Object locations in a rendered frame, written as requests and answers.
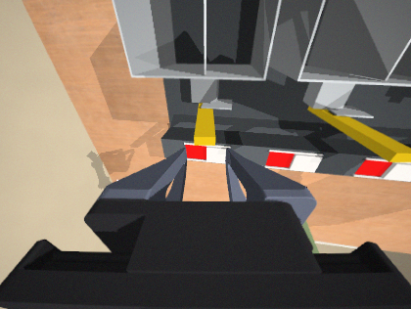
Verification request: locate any dark grey board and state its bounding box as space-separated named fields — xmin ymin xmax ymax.
xmin=161 ymin=0 xmax=411 ymax=182

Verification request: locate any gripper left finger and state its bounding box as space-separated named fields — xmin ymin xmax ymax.
xmin=97 ymin=148 xmax=187 ymax=201

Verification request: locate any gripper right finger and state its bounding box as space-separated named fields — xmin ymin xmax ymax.
xmin=225 ymin=148 xmax=317 ymax=225

